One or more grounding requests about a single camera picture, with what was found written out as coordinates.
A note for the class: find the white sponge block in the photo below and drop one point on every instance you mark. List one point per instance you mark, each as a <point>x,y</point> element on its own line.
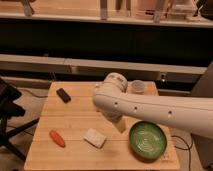
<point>95,138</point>

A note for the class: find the clear plastic cup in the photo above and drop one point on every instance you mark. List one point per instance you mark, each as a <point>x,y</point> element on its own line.
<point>138,87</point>

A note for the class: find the black rectangular block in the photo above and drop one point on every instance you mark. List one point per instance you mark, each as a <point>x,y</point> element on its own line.
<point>63,95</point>

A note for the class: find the green ceramic bowl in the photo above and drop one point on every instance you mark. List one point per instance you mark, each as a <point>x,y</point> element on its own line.
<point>147,140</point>

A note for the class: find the black tripod stand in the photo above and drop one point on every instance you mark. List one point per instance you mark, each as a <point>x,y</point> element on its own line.
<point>8,109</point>

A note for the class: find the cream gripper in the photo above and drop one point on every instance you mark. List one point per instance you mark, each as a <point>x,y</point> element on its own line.
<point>120,125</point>

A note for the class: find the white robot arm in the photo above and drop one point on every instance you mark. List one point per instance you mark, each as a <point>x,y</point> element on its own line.
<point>191,114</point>

